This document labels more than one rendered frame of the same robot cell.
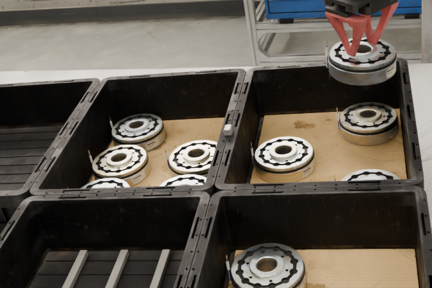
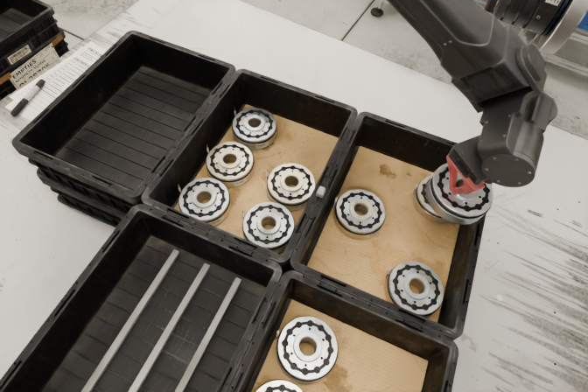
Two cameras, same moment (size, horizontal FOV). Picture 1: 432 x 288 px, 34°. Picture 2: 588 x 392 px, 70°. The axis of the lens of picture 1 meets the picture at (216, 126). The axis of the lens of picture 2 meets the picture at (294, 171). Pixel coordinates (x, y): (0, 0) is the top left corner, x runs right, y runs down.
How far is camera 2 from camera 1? 0.58 m
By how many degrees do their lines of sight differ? 26
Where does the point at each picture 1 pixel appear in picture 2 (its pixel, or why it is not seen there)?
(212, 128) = (314, 143)
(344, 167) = (403, 238)
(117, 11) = not seen: outside the picture
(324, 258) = (356, 339)
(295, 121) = (381, 164)
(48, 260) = (148, 246)
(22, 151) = (160, 104)
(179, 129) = (289, 133)
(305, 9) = not seen: outside the picture
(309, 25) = not seen: outside the picture
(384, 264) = (400, 368)
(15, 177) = (148, 134)
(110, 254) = (196, 259)
